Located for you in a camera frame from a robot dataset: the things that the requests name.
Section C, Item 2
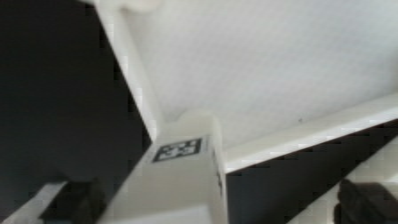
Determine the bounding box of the white desk leg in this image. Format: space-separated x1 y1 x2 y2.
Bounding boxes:
97 111 229 224

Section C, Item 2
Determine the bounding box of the white front fence bar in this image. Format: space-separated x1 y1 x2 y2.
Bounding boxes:
286 137 398 224

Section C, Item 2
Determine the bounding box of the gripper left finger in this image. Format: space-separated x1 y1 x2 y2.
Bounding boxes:
0 181 65 224

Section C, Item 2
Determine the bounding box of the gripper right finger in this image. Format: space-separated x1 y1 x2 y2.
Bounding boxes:
334 179 398 224

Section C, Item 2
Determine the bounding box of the white desk tabletop tray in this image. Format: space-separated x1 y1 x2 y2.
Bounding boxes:
81 0 398 171

